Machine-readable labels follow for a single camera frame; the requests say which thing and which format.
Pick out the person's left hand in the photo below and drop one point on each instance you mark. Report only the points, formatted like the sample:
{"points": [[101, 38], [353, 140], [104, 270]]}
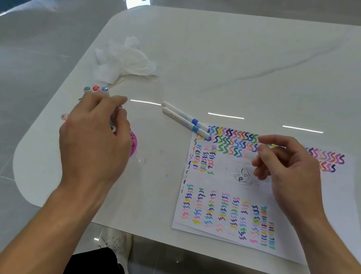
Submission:
{"points": [[94, 151]]}

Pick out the person's right hand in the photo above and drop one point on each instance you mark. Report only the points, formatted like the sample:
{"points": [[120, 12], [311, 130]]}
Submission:
{"points": [[297, 187]]}

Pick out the pink perforated pen holder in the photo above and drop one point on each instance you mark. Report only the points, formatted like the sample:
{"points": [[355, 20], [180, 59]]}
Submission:
{"points": [[134, 141]]}

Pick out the peach banded white marker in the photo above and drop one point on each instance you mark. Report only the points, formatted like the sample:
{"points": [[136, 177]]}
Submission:
{"points": [[63, 117]]}

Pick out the grey green banded white marker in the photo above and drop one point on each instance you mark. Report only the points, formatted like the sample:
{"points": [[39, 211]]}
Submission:
{"points": [[87, 89]]}

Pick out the red banded white marker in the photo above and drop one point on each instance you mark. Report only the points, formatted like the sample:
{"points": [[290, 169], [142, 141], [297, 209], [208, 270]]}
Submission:
{"points": [[96, 88]]}

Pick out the sky blue banded white marker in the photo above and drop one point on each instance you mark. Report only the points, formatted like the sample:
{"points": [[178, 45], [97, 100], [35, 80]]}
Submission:
{"points": [[177, 117]]}

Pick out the royal blue banded white marker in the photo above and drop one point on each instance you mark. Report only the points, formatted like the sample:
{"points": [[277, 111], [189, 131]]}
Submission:
{"points": [[178, 110]]}

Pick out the person's left forearm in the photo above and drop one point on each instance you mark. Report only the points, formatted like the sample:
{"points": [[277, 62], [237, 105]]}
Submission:
{"points": [[44, 236]]}

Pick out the crumpled white tissue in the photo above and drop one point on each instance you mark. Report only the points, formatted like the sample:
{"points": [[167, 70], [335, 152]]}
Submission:
{"points": [[124, 59]]}

